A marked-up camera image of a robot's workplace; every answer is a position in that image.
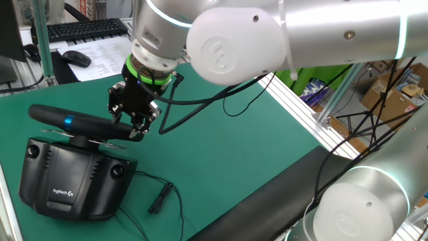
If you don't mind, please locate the bright green cloth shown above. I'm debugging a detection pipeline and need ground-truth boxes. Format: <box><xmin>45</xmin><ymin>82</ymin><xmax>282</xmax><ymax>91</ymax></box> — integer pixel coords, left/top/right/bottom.
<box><xmin>276</xmin><ymin>65</ymin><xmax>352</xmax><ymax>96</ymax></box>

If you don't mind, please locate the black wheel base cable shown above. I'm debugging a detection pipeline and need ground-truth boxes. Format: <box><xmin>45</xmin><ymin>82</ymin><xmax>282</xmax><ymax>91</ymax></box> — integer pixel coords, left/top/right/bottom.
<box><xmin>115</xmin><ymin>170</ymin><xmax>185</xmax><ymax>241</ymax></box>

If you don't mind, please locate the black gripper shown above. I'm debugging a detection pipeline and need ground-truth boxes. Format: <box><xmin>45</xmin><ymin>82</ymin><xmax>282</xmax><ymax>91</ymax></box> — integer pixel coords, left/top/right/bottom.
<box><xmin>106</xmin><ymin>66</ymin><xmax>169</xmax><ymax>139</ymax></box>

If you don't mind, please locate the thick black gripper cable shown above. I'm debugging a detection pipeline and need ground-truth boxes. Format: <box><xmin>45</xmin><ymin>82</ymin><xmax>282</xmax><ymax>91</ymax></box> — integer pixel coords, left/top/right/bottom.
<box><xmin>136</xmin><ymin>65</ymin><xmax>268</xmax><ymax>135</ymax></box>

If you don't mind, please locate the black computer keyboard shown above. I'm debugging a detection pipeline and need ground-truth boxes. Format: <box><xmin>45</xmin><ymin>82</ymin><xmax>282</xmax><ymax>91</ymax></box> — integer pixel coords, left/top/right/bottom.
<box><xmin>46</xmin><ymin>17</ymin><xmax>129</xmax><ymax>44</ymax></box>

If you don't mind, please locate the black tripod stand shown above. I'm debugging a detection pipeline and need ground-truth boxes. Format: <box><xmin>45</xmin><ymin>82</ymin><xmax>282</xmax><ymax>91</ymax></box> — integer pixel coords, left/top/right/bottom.
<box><xmin>336</xmin><ymin>58</ymin><xmax>428</xmax><ymax>148</ymax></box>

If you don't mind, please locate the black computer monitor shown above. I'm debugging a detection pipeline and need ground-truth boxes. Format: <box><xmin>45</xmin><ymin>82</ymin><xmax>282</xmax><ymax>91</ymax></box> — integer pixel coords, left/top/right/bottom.
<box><xmin>0</xmin><ymin>0</ymin><xmax>27</xmax><ymax>84</ymax></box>

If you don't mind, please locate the black Logitech wheel base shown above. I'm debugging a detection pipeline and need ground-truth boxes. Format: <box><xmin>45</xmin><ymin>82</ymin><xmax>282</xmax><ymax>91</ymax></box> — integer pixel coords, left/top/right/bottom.
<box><xmin>18</xmin><ymin>137</ymin><xmax>138</xmax><ymax>222</ymax></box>

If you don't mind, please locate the black foam strip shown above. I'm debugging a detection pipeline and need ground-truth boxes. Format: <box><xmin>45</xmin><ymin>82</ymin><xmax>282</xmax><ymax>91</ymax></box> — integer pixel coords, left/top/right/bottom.
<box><xmin>187</xmin><ymin>145</ymin><xmax>352</xmax><ymax>241</ymax></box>

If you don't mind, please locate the green flange ring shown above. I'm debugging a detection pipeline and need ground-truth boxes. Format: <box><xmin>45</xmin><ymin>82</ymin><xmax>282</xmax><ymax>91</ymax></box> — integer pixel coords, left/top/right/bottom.
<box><xmin>125</xmin><ymin>53</ymin><xmax>173</xmax><ymax>86</ymax></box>

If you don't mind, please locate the black computer mouse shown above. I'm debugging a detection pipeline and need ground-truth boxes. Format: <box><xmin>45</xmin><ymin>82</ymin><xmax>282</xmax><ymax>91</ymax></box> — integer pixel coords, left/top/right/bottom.
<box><xmin>61</xmin><ymin>50</ymin><xmax>92</xmax><ymax>69</ymax></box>

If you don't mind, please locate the white printed paper sheet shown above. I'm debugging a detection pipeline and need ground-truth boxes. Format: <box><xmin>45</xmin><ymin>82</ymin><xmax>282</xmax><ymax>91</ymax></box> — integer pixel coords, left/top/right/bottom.
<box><xmin>56</xmin><ymin>35</ymin><xmax>134</xmax><ymax>82</ymax></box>

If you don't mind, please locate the thin black hanging cable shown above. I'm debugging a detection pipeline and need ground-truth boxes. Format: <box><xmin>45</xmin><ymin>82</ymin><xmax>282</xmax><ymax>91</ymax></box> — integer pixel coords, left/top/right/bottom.
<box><xmin>222</xmin><ymin>72</ymin><xmax>277</xmax><ymax>118</ymax></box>

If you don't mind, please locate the blue patterned bag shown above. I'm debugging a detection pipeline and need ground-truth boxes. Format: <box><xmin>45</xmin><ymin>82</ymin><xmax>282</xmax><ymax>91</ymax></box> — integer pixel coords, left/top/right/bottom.
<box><xmin>300</xmin><ymin>78</ymin><xmax>330</xmax><ymax>107</ymax></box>

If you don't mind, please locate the black rounded desk object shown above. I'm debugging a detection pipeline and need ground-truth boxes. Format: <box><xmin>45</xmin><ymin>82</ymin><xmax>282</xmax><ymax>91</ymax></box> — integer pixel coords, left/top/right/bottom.
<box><xmin>23</xmin><ymin>43</ymin><xmax>41</xmax><ymax>63</ymax></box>

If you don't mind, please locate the open brown cardboard box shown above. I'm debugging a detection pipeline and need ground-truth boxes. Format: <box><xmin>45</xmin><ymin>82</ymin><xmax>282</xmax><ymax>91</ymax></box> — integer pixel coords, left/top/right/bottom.
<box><xmin>360</xmin><ymin>62</ymin><xmax>428</xmax><ymax>125</ymax></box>

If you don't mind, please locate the black racing steering wheel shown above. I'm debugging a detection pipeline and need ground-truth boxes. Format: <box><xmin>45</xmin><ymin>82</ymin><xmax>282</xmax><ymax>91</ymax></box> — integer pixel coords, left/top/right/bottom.
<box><xmin>27</xmin><ymin>103</ymin><xmax>145</xmax><ymax>150</ymax></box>

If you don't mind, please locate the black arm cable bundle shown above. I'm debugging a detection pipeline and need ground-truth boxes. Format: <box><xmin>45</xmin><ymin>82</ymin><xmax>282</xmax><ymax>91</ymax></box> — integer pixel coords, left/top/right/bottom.
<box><xmin>306</xmin><ymin>106</ymin><xmax>422</xmax><ymax>215</ymax></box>

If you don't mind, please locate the black desk cable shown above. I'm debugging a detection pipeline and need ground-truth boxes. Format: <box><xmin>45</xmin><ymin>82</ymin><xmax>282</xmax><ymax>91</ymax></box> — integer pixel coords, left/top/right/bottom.
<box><xmin>0</xmin><ymin>74</ymin><xmax>45</xmax><ymax>94</ymax></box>

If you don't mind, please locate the green table mat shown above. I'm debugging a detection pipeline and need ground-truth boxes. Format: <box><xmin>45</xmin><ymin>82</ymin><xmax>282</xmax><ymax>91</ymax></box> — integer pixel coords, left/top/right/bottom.
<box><xmin>0</xmin><ymin>63</ymin><xmax>322</xmax><ymax>241</ymax></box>

